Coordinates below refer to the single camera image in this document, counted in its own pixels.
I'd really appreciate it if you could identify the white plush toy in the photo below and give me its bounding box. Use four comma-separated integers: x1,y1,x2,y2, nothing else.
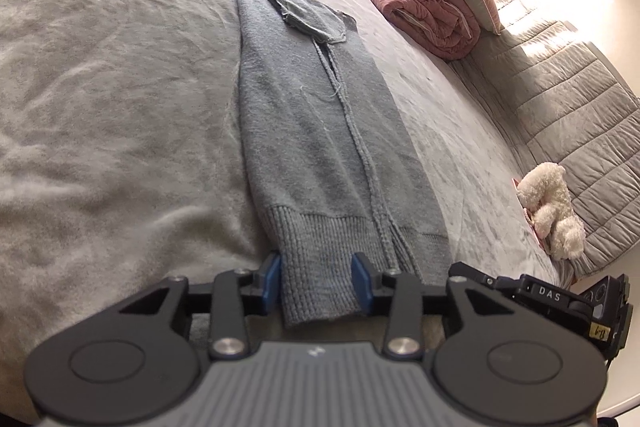
516,163,587,260

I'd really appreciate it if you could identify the grey quilted headboard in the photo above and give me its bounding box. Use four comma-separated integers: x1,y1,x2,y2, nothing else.
450,0,640,280

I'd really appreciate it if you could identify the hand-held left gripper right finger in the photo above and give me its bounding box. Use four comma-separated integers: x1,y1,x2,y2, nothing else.
350,252,502,361

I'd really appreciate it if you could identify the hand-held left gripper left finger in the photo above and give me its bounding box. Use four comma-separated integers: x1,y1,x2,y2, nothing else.
120,254,282,361

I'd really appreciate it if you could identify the grey knitted sweater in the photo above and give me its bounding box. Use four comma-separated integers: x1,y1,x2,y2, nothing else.
235,0,453,328

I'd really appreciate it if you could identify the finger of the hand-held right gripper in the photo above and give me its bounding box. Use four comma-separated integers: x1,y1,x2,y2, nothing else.
449,262,524,301

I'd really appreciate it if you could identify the grey bed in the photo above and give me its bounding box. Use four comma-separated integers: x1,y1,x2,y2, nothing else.
0,0,596,427

